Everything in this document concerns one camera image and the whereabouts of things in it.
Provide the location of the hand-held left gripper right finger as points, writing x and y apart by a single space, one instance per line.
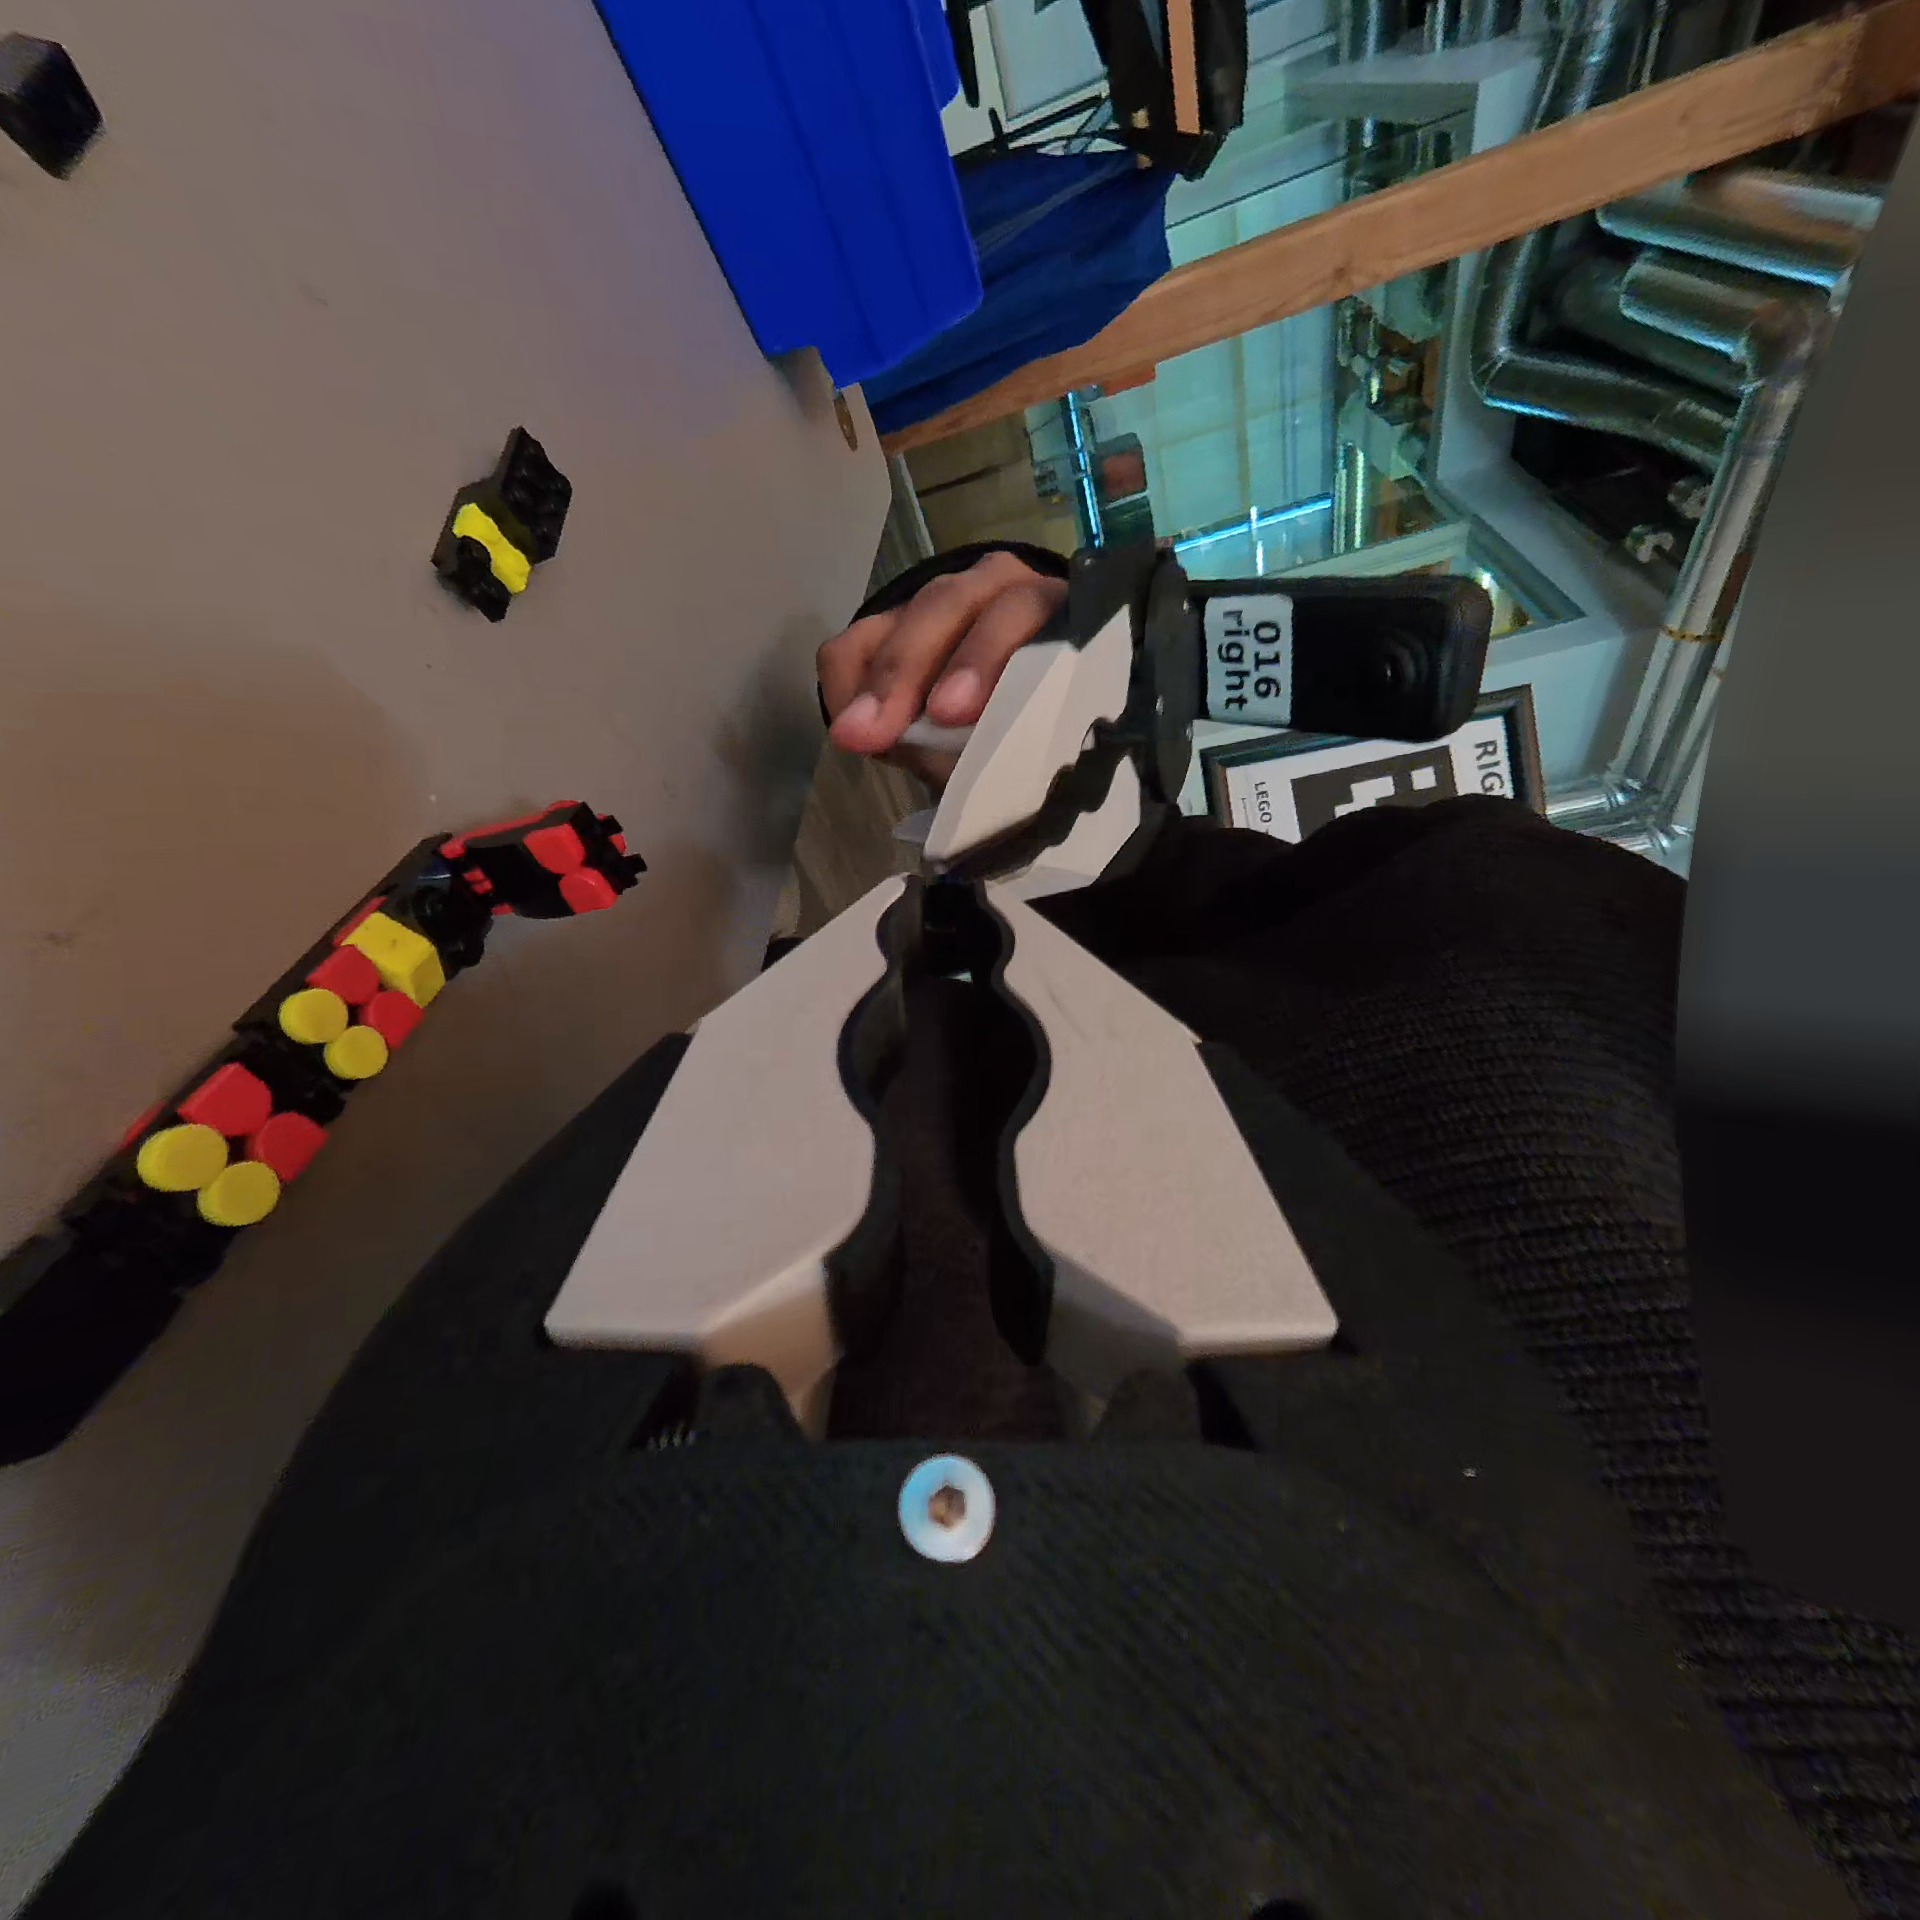
1154 1184

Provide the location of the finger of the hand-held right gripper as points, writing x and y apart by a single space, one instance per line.
1118 833
1037 720

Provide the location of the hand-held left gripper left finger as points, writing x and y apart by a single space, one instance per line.
720 1184

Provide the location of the black yellow lego assembly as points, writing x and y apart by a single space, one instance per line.
504 517

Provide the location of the person's right forearm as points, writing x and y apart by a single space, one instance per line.
921 573

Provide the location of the long red black lego assembly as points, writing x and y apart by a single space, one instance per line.
368 944

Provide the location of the black lego block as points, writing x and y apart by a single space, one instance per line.
41 100

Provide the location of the person's right hand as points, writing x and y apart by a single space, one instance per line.
945 645

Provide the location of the person's dark knit clothing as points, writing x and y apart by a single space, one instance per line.
1500 1049

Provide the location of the wooden beam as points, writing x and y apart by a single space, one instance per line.
1425 224

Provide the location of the blue plastic bin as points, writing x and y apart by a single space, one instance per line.
810 166

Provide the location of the black equipment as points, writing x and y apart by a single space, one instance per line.
1142 61

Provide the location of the silver metal duct pipes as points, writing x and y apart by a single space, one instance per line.
1724 224

